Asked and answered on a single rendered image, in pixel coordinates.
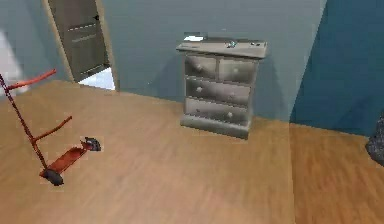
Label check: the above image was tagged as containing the dark grey backpack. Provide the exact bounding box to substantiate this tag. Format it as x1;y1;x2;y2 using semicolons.
364;111;384;168

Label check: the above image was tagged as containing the grey chest of drawers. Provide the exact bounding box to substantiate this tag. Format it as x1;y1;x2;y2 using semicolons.
175;36;269;140

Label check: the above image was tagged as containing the white flat object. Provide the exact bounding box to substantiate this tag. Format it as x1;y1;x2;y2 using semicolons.
183;35;205;43

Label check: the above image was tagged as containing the grey room door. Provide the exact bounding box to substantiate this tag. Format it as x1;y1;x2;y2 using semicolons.
48;0;111;83

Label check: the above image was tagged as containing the red kick scooter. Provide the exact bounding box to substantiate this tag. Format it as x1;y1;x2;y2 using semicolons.
0;68;102;187

